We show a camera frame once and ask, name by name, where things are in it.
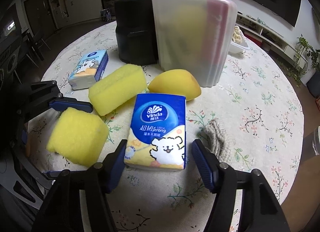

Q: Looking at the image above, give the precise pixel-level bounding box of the bushy vine plant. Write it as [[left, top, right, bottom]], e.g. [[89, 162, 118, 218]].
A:
[[286, 36, 320, 88]]

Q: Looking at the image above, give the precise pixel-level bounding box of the black cylindrical container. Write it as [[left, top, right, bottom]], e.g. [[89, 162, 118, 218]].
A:
[[114, 0, 161, 65]]

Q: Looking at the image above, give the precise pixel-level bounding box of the translucent plastic container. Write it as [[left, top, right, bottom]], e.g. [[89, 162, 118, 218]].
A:
[[152, 0, 238, 88]]

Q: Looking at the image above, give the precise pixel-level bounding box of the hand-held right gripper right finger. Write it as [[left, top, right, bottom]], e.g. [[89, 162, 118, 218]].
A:
[[192, 139, 290, 232]]

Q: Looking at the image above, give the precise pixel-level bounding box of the beige knitted pad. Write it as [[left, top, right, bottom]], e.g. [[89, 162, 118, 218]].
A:
[[203, 119, 234, 164]]

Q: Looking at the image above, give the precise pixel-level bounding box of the grey trash bin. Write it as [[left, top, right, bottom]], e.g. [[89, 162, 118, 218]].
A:
[[312, 126, 320, 157]]

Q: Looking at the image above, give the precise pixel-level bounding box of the floral tablecloth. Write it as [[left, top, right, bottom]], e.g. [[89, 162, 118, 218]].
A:
[[25, 19, 305, 232]]

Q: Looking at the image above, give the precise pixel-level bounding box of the dark grey plant pot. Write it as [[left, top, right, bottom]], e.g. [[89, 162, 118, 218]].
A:
[[306, 72, 320, 98]]

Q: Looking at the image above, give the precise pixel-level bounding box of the dark dining chair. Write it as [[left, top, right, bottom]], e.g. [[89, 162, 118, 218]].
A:
[[24, 29, 51, 73]]

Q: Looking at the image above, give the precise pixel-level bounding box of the white wall cabinet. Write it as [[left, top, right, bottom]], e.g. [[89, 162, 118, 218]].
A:
[[24, 0, 106, 33]]

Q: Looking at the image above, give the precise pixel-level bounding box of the pink sponge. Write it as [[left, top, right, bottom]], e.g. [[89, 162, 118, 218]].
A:
[[204, 0, 229, 72]]

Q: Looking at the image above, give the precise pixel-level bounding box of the yellow rectangular sponge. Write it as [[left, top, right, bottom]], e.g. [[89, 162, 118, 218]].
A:
[[46, 107, 110, 168], [88, 64, 148, 117]]

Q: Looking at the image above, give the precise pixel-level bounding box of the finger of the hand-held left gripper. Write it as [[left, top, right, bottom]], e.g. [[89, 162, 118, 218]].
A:
[[9, 127, 58, 190], [16, 80, 94, 124]]

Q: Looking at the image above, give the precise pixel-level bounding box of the white television cabinet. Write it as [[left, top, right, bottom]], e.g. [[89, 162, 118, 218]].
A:
[[236, 12, 308, 60]]

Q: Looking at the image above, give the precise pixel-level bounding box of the cartoon tissue pack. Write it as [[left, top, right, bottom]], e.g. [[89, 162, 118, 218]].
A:
[[68, 50, 109, 90], [124, 93, 188, 172]]

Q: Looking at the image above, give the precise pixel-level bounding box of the pale yellow sponge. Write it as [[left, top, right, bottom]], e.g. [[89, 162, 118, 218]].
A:
[[167, 5, 209, 56]]

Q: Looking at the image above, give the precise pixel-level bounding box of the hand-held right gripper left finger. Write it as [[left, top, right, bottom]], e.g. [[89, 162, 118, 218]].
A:
[[31, 139, 128, 232]]

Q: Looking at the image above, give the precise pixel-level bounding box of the cream chunky scrunchie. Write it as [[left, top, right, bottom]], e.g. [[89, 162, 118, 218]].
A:
[[231, 25, 245, 45]]

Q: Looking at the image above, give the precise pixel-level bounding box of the yellow teardrop sponge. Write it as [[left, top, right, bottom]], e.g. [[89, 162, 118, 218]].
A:
[[147, 69, 202, 102]]

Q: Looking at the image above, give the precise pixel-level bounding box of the white plastic tray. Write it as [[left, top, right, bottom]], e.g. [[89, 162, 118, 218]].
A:
[[229, 25, 249, 54]]

